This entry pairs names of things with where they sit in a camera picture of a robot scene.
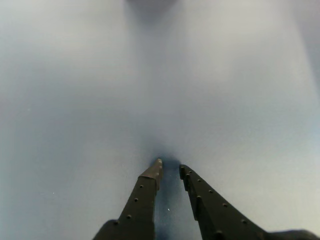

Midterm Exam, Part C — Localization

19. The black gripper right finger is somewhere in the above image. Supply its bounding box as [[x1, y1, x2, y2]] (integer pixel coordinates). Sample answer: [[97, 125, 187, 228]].
[[178, 163, 276, 240]]

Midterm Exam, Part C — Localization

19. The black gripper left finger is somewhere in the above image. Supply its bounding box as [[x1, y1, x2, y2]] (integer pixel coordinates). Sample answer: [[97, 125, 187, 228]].
[[92, 157, 165, 240]]

